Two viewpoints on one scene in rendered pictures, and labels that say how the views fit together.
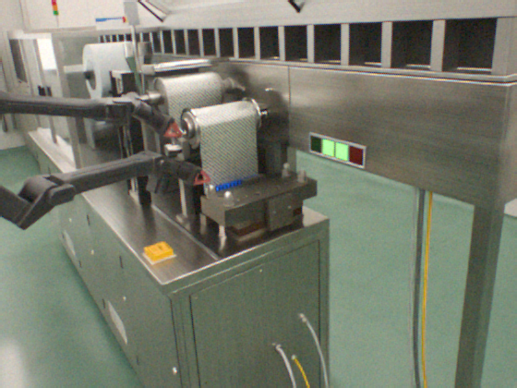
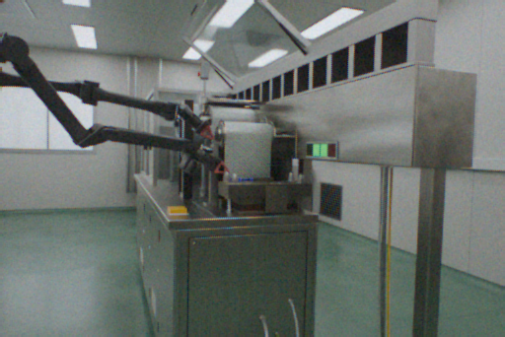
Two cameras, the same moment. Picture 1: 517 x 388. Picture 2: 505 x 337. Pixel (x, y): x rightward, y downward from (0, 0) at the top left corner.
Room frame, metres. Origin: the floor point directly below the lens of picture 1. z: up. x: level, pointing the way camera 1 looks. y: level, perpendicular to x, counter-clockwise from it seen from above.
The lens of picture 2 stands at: (-0.26, -0.36, 1.18)
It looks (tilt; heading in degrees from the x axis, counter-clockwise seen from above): 3 degrees down; 13
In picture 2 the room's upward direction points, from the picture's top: 1 degrees clockwise
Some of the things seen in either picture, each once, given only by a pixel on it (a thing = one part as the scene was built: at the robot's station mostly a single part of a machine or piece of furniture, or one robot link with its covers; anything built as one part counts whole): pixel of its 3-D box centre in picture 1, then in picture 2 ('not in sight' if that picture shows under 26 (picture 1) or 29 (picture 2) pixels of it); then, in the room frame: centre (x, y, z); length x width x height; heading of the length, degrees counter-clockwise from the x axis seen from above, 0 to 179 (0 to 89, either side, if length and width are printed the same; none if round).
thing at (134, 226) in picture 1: (126, 163); (190, 188); (2.30, 0.68, 0.88); 2.52 x 0.66 x 0.04; 33
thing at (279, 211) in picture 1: (280, 212); (275, 199); (1.36, -0.10, 0.96); 0.10 x 0.03 x 0.11; 123
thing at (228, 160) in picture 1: (230, 162); (248, 164); (1.50, 0.06, 1.11); 0.23 x 0.01 x 0.18; 123
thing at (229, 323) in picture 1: (139, 234); (191, 249); (2.30, 0.67, 0.43); 2.52 x 0.64 x 0.86; 33
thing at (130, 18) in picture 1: (129, 13); (203, 70); (1.97, 0.47, 1.66); 0.07 x 0.07 x 0.10; 23
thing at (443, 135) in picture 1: (209, 85); (258, 133); (2.28, 0.18, 1.29); 3.10 x 0.28 x 0.30; 33
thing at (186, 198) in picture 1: (182, 180); (210, 173); (1.50, 0.25, 1.05); 0.06 x 0.05 x 0.31; 123
